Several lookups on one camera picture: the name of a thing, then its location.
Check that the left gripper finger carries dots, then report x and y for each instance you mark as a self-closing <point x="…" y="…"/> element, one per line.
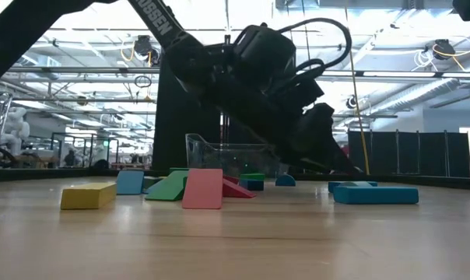
<point x="301" y="159"/>
<point x="320" y="132"/>

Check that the green half-cylinder block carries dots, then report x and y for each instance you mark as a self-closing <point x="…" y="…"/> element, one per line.
<point x="252" y="176"/>

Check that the small blue block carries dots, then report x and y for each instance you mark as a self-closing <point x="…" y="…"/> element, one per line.
<point x="251" y="185"/>

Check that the small red block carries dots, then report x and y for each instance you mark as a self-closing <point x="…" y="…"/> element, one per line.
<point x="231" y="179"/>

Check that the blue rectangular block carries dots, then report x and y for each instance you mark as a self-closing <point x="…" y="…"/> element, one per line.
<point x="372" y="183"/>
<point x="375" y="195"/>
<point x="152" y="189"/>

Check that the red wedge block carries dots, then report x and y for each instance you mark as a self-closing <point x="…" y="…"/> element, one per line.
<point x="235" y="191"/>

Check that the green rectangular block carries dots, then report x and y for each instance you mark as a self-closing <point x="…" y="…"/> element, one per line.
<point x="169" y="188"/>

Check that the long dark green block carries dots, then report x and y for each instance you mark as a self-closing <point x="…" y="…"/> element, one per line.
<point x="150" y="181"/>

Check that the blue wedge block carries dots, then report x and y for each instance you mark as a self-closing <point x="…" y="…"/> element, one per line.
<point x="130" y="183"/>

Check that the yellow rectangular block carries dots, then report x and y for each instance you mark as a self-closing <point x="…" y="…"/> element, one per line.
<point x="87" y="197"/>

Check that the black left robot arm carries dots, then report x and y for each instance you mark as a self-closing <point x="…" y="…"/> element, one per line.
<point x="180" y="50"/>

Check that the black partition row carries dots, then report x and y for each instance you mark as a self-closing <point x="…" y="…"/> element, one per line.
<point x="383" y="155"/>

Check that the black folding partition screen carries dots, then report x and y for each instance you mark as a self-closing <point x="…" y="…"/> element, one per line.
<point x="180" y="128"/>

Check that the salmon triangular block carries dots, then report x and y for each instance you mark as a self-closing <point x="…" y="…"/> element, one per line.
<point x="202" y="189"/>

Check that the small green block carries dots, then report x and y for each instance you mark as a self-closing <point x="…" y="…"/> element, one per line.
<point x="179" y="170"/>

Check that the white humanoid robot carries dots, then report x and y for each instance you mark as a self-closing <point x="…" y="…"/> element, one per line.
<point x="15" y="128"/>

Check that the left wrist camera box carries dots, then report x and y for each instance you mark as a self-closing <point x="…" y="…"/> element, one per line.
<point x="266" y="54"/>

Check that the black metal table frame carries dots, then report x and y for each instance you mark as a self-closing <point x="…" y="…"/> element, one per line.
<point x="44" y="176"/>

